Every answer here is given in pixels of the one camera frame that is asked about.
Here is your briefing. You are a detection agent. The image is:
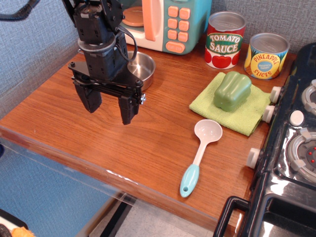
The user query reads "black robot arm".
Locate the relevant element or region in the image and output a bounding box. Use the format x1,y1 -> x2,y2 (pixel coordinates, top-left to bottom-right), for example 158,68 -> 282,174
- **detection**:
63,0 -> 145,125

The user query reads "pineapple slices can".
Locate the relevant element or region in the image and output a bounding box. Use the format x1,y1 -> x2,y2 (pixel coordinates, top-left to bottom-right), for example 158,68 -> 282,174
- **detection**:
244,33 -> 290,79

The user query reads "green toy bell pepper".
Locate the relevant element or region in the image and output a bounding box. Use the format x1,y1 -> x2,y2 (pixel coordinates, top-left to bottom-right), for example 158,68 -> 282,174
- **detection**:
213,72 -> 252,112

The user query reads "silver metal bowl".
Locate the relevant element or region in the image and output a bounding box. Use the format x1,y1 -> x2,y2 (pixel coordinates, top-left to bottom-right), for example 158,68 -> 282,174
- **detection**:
127,52 -> 156,91

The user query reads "black cable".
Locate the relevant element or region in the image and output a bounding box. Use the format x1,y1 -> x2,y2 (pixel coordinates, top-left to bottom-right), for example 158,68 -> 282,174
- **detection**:
0,0 -> 40,21

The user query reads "teal toy microwave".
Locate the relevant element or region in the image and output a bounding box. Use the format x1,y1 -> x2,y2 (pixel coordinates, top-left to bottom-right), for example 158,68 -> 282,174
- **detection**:
121,0 -> 212,55

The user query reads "white spoon teal handle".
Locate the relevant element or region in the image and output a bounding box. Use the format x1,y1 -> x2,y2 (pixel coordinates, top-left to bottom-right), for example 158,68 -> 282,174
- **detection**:
180,119 -> 223,198

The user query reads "green folded cloth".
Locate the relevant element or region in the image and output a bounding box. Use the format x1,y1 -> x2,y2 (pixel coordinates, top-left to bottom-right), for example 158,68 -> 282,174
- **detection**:
189,72 -> 271,136

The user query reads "black toy stove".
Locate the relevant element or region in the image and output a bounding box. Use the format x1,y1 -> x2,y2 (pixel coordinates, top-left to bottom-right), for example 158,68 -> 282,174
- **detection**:
214,43 -> 316,237

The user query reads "orange object at corner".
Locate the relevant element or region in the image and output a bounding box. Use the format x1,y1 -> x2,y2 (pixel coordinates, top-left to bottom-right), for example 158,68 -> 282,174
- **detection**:
11,227 -> 35,237

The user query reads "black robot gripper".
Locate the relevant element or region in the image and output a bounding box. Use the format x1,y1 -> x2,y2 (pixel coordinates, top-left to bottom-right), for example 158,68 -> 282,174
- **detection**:
68,32 -> 146,125

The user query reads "tomato sauce can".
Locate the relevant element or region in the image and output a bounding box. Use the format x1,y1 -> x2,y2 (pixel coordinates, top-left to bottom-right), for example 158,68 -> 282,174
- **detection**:
204,11 -> 246,69

